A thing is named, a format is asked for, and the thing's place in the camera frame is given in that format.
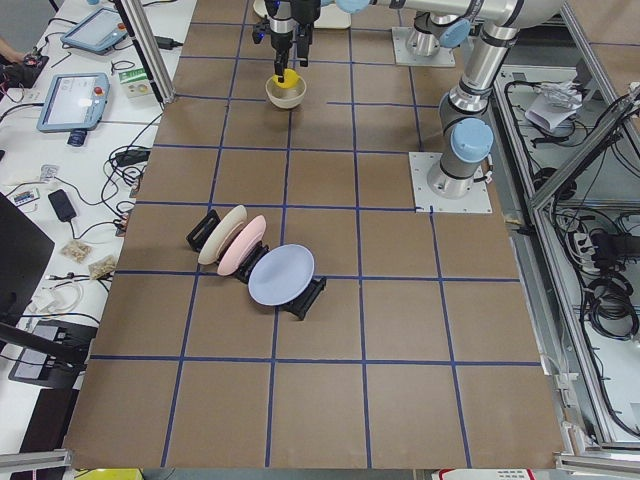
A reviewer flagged near teach pendant tablet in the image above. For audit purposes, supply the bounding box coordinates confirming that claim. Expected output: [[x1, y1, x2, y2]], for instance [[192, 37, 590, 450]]
[[37, 72, 110, 133]]

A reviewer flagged cream plate in rack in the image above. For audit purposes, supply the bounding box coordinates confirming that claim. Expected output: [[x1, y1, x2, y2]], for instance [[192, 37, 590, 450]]
[[198, 205, 247, 265]]

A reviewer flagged cream bowl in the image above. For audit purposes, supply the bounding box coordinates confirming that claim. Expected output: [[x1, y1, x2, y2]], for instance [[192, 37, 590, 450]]
[[265, 77, 307, 110]]

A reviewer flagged far teach pendant tablet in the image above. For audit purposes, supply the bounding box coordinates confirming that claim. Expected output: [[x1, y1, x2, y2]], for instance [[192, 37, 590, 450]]
[[61, 8, 127, 54]]

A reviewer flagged small cream plate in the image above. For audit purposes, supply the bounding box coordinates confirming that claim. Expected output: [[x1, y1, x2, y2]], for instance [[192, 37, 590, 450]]
[[253, 0, 267, 18]]

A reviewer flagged green white small box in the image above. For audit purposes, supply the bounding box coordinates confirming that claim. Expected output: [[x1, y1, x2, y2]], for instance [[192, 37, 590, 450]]
[[118, 68, 153, 98]]

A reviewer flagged aluminium frame post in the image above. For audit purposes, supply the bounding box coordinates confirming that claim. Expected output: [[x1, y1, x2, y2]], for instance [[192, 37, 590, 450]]
[[114, 0, 176, 105]]

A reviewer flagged teach pendant tablet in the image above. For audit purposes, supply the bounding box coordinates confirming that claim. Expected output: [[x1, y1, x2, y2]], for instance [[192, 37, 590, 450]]
[[61, 8, 127, 54], [37, 72, 110, 133]]

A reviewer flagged black plate rack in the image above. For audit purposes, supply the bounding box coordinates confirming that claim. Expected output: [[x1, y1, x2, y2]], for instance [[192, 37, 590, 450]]
[[186, 210, 327, 320]]

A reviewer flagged yellow lemon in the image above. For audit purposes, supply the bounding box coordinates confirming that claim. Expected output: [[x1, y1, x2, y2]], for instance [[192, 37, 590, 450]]
[[272, 69, 300, 89]]

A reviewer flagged lavender plate in rack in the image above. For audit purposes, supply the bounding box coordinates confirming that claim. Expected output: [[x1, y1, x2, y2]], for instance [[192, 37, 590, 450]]
[[248, 244, 315, 306]]

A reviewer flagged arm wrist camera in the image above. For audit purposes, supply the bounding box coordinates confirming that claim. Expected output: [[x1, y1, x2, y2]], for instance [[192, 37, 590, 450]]
[[252, 16, 271, 44]]

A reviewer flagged pink plate in rack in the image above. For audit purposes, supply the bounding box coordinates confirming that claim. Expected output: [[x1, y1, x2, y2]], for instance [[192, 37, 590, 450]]
[[217, 215, 266, 276]]

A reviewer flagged black power adapter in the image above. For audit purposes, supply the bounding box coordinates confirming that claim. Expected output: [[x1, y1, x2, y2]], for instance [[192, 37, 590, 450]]
[[48, 189, 77, 222]]

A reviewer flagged crumpled white paper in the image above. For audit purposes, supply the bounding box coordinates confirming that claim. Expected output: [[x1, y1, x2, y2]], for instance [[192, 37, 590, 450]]
[[525, 81, 583, 132]]

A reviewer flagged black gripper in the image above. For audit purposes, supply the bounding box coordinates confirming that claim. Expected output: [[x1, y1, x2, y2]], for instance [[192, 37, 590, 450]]
[[291, 0, 320, 25], [271, 24, 313, 84]]

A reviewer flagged white rectangular tray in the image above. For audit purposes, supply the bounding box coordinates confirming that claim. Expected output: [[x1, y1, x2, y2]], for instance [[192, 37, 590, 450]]
[[314, 1, 351, 29]]

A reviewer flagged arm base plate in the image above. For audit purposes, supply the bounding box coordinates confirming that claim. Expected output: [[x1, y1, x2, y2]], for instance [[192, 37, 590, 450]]
[[409, 152, 493, 214], [391, 27, 455, 68]]

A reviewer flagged black monitor stand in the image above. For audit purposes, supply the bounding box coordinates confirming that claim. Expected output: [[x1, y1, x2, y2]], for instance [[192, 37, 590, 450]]
[[1, 197, 97, 388]]

